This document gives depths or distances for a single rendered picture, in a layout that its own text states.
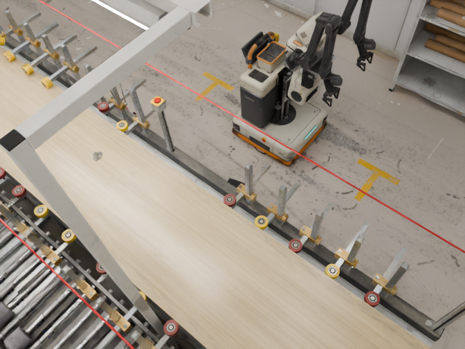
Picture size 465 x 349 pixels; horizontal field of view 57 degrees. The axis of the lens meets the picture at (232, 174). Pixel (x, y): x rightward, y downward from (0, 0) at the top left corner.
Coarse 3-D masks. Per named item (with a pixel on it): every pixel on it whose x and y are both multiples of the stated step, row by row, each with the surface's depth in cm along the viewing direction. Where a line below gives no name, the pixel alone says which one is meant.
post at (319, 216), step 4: (320, 212) 235; (316, 216) 237; (320, 216) 234; (316, 220) 240; (320, 220) 238; (316, 224) 244; (320, 224) 246; (312, 228) 250; (316, 228) 247; (312, 232) 254; (316, 232) 250; (312, 236) 258; (316, 236) 257; (312, 244) 266
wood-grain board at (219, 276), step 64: (0, 64) 348; (0, 128) 310; (64, 128) 307; (128, 192) 275; (192, 192) 273; (128, 256) 251; (192, 256) 249; (256, 256) 247; (192, 320) 229; (256, 320) 228; (320, 320) 226; (384, 320) 224
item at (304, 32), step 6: (312, 18) 290; (306, 24) 285; (312, 24) 282; (300, 30) 288; (306, 30) 284; (312, 30) 282; (324, 30) 286; (300, 36) 290; (306, 36) 288; (324, 36) 286; (306, 42) 291
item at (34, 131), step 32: (160, 0) 130; (192, 0) 127; (160, 32) 120; (128, 64) 115; (64, 96) 108; (96, 96) 112; (32, 128) 103; (32, 160) 106; (64, 192) 122; (96, 256) 153; (128, 288) 186
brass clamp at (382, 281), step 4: (380, 276) 244; (372, 280) 244; (376, 280) 243; (380, 280) 242; (384, 280) 242; (388, 280) 242; (376, 284) 244; (380, 284) 241; (384, 284) 241; (384, 288) 241; (392, 288) 240; (396, 288) 240; (388, 292) 241; (392, 292) 239
